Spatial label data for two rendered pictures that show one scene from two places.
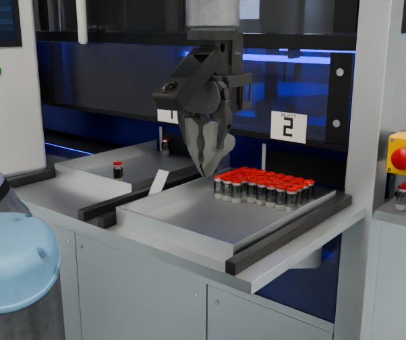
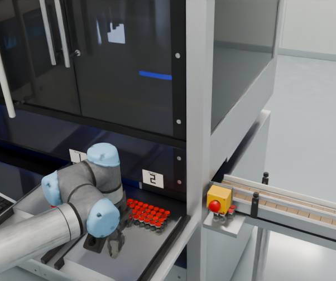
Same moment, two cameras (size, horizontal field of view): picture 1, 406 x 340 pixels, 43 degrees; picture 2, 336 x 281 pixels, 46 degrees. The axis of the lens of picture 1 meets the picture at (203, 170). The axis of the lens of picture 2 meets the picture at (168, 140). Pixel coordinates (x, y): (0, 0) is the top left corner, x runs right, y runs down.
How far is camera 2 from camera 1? 0.66 m
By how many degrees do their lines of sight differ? 18
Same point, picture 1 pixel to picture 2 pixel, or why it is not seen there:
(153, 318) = not seen: hidden behind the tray
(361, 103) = (191, 174)
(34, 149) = not seen: outside the picture
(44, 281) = not seen: outside the picture
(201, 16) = not seen: hidden behind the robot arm
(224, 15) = (115, 199)
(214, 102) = (115, 235)
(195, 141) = (106, 246)
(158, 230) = (90, 272)
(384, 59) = (201, 156)
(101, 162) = (39, 192)
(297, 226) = (162, 256)
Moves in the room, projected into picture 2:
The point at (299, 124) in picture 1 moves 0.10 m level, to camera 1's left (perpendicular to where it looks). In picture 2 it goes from (158, 178) to (131, 183)
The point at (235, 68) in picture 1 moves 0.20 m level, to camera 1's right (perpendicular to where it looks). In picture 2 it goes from (123, 208) to (192, 197)
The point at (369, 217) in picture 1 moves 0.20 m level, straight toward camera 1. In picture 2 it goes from (200, 226) to (197, 269)
